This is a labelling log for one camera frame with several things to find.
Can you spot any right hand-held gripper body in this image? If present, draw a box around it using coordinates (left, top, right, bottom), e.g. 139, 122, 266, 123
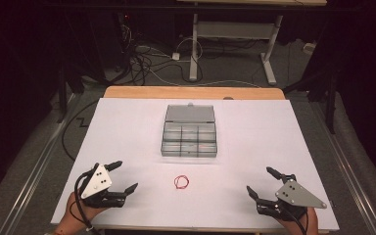
255, 173, 328, 222

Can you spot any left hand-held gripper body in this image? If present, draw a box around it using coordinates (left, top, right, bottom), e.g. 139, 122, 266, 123
77, 163, 127, 209

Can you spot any red rubber band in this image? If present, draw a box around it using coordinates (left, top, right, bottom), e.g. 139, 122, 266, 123
173, 174, 191, 191

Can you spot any clear plastic compartment box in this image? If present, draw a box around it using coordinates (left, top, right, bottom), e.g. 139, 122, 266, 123
160, 103, 218, 159

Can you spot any person's right hand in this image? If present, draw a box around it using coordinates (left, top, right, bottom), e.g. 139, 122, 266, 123
275, 207, 319, 235

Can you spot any person's left hand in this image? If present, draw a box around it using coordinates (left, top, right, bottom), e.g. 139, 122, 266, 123
56, 190, 110, 235

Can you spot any white table sheet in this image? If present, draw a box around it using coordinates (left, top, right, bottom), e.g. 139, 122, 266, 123
50, 97, 341, 233

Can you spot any black metal stand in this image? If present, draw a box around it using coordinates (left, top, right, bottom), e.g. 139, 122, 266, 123
282, 63, 339, 135

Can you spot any wooden table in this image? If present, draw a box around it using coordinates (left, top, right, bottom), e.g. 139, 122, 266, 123
103, 85, 287, 101

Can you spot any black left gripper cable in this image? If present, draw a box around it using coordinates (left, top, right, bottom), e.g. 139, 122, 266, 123
73, 170, 103, 235

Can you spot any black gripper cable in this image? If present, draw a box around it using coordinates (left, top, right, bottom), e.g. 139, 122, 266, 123
287, 209, 309, 235
73, 170, 103, 235

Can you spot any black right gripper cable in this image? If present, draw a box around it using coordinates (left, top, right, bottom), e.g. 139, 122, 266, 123
287, 209, 309, 235

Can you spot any black floor cable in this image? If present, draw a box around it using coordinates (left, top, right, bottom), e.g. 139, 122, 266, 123
61, 99, 100, 163

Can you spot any metal floor rail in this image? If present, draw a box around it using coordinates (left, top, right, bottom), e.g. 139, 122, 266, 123
2, 92, 77, 235
307, 100, 376, 235

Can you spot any tangle of black cables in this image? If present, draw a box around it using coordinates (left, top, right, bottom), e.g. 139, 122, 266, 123
116, 23, 207, 86

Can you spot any white floor cable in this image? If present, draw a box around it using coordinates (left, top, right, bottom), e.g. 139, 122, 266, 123
146, 67, 262, 89

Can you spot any white metal desk frame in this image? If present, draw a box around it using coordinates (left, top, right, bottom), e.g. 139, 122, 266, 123
188, 12, 284, 86

